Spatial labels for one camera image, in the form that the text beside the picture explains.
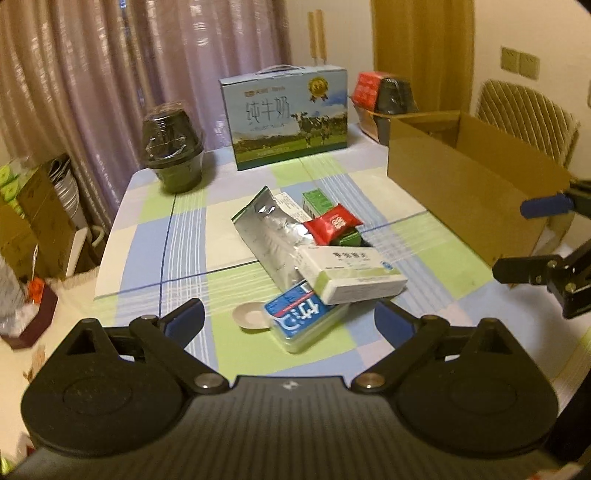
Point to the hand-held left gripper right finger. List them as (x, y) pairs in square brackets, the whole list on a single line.
[(391, 319)]

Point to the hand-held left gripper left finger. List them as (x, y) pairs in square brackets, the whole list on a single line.
[(187, 319)]

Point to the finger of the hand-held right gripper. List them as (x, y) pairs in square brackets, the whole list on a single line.
[(545, 206), (521, 270)]

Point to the white green medicine box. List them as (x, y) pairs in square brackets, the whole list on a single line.
[(351, 274)]

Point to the brown cardboard box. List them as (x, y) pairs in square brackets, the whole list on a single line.
[(466, 194)]

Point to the blue white box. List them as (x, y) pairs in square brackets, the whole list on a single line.
[(300, 321)]

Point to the red candy packet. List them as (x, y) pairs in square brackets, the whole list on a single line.
[(330, 225)]

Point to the silver foil bag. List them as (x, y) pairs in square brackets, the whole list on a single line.
[(263, 230)]

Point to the checked cloth covered desktop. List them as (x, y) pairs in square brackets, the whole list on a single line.
[(194, 240)]

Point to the small white dish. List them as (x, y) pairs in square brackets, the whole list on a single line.
[(249, 317)]

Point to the woven wicker chair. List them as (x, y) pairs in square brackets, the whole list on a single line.
[(526, 110)]

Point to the green carton box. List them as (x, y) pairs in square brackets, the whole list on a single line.
[(316, 199)]

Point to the dark red box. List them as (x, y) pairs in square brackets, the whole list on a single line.
[(39, 318)]

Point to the black wrapped noodle bowl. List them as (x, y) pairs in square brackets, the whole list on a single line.
[(171, 152), (395, 99)]

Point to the stack of metal bowls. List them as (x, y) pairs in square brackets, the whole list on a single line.
[(67, 189)]

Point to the stacked brown cardboard boxes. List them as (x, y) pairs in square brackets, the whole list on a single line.
[(32, 230)]

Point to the clear plastic bottle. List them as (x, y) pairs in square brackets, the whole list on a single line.
[(10, 295)]

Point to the red snack packet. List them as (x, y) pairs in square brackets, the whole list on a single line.
[(367, 90)]

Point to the green packets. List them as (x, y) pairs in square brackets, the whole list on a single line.
[(11, 184)]

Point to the blue milk gift box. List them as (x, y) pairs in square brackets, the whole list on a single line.
[(281, 115)]

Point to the mauve curtain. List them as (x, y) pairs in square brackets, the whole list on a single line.
[(115, 60)]

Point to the wooden stick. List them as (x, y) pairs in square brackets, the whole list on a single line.
[(321, 34), (311, 34)]

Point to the beige wall switch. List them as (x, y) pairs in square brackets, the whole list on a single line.
[(519, 62)]

